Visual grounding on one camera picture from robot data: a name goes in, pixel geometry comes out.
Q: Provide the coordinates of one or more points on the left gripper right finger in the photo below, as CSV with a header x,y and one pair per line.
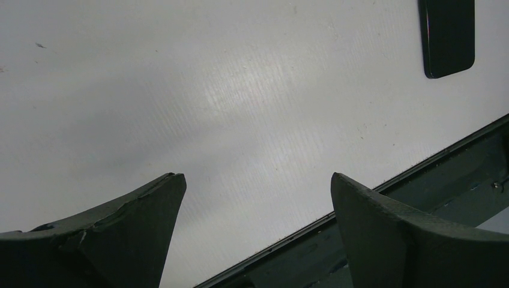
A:
x,y
390,244

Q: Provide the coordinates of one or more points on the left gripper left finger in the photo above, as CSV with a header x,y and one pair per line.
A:
x,y
121,243

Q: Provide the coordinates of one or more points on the black phone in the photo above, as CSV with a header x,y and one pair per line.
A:
x,y
447,36

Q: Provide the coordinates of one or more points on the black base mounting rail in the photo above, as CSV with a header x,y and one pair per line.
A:
x,y
466,183

